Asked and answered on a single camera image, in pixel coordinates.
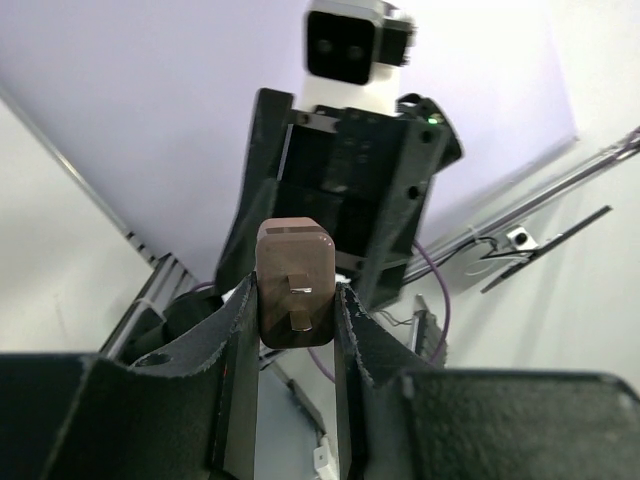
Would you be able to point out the aluminium right side rail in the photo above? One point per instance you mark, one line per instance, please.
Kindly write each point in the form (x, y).
(607, 158)

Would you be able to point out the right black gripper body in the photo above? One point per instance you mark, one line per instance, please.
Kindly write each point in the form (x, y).
(364, 177)

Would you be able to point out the pink plug charger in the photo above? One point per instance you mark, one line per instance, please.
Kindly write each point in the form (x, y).
(295, 271)

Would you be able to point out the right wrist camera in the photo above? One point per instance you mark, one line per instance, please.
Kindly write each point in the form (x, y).
(353, 54)

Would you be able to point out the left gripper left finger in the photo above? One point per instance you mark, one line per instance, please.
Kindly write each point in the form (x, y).
(187, 410)

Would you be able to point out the aluminium front rail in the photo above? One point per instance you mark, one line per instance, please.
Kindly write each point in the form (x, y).
(168, 280)

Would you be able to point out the aluminium rail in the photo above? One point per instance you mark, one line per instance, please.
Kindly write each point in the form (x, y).
(168, 280)
(607, 158)

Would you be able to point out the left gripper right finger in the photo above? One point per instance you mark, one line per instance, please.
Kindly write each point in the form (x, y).
(399, 418)

